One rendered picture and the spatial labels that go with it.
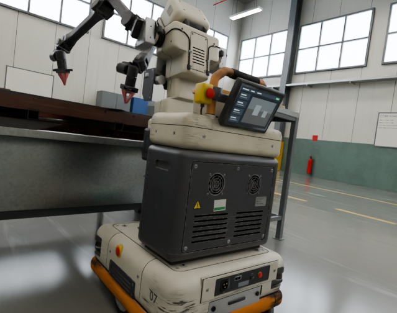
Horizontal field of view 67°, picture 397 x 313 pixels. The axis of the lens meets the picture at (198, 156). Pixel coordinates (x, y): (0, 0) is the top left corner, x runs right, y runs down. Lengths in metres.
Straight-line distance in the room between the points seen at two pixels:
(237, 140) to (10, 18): 9.61
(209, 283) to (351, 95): 10.23
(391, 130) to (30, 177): 9.73
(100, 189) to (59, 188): 0.22
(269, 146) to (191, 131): 0.42
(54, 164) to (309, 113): 10.53
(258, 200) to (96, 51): 9.92
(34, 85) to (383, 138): 10.39
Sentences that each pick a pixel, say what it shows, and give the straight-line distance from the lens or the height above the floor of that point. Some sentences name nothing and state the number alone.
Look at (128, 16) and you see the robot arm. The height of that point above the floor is 1.25.
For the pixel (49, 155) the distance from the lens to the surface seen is 1.61.
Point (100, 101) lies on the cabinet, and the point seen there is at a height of 1.60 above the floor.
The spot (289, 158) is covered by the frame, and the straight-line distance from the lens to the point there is 2.54.
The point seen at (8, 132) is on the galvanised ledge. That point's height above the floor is 0.66.
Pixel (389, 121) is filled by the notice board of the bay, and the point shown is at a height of 2.00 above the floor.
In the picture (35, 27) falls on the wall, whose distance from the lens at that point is 10.49.
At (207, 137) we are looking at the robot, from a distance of 1.03.
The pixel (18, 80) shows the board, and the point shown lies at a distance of 10.14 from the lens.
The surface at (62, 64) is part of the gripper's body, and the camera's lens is 2.09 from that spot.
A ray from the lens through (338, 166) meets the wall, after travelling 10.85.
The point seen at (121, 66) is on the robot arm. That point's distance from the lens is 1.77.
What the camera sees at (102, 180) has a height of 0.44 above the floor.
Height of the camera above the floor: 0.72
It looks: 3 degrees down
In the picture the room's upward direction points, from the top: 7 degrees clockwise
